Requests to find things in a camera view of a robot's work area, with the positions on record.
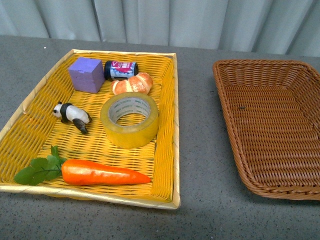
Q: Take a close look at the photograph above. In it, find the yellow packing tape roll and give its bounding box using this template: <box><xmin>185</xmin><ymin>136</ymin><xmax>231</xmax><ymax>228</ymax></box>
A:
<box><xmin>100</xmin><ymin>92</ymin><xmax>159</xmax><ymax>149</ymax></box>

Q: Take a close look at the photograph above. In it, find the yellow woven basket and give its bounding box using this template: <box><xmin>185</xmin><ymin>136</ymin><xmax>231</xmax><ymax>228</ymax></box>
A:
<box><xmin>0</xmin><ymin>49</ymin><xmax>181</xmax><ymax>210</ymax></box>

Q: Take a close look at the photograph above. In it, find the brown wicker basket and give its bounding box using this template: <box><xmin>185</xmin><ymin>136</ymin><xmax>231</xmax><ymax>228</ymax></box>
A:
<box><xmin>212</xmin><ymin>59</ymin><xmax>320</xmax><ymax>201</ymax></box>

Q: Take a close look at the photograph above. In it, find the toy croissant bread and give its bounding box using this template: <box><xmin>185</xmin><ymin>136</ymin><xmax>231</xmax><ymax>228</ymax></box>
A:
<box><xmin>111</xmin><ymin>72</ymin><xmax>154</xmax><ymax>95</ymax></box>

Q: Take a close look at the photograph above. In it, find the purple foam cube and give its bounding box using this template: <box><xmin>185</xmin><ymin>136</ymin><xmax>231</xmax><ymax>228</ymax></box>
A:
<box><xmin>68</xmin><ymin>57</ymin><xmax>105</xmax><ymax>94</ymax></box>

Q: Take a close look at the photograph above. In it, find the toy panda figure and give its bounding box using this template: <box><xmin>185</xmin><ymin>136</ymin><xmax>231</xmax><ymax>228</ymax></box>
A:
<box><xmin>53</xmin><ymin>101</ymin><xmax>92</xmax><ymax>135</ymax></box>

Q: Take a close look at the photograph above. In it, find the orange toy carrot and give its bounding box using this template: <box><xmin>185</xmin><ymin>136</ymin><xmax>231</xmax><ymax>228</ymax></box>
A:
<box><xmin>13</xmin><ymin>146</ymin><xmax>151</xmax><ymax>186</ymax></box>

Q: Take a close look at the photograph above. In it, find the grey curtain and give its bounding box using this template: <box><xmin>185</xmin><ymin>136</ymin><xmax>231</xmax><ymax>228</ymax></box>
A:
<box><xmin>0</xmin><ymin>0</ymin><xmax>320</xmax><ymax>57</ymax></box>

